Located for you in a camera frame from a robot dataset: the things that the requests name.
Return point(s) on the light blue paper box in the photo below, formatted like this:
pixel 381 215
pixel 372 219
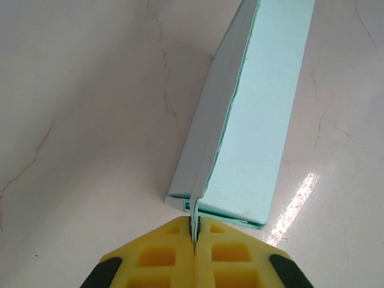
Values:
pixel 258 120

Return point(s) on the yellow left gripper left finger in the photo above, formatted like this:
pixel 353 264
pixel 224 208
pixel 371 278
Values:
pixel 156 255

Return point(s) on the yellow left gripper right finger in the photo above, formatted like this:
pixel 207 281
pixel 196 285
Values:
pixel 234 255

